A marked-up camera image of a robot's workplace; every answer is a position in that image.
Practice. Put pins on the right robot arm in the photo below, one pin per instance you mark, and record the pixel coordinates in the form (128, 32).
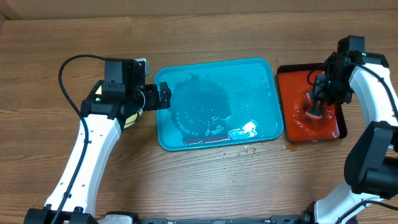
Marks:
(370, 176)

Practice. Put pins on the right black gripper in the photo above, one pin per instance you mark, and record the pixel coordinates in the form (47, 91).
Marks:
(320, 93)

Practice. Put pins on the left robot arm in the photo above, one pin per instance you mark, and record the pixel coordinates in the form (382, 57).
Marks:
(114, 103)

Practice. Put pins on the black tray red liquid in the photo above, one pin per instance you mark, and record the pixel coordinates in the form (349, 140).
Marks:
(294, 85)

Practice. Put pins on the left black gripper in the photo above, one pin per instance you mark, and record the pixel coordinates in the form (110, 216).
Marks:
(153, 102)

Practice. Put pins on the teal plastic tray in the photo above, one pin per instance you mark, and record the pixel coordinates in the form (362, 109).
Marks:
(218, 104)

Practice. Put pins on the red sponge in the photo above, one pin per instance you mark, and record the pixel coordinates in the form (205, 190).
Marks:
(313, 106)

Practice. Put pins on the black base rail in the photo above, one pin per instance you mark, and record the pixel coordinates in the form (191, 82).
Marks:
(132, 218)

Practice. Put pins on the yellow-green plate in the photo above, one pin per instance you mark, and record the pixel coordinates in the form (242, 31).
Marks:
(132, 119)

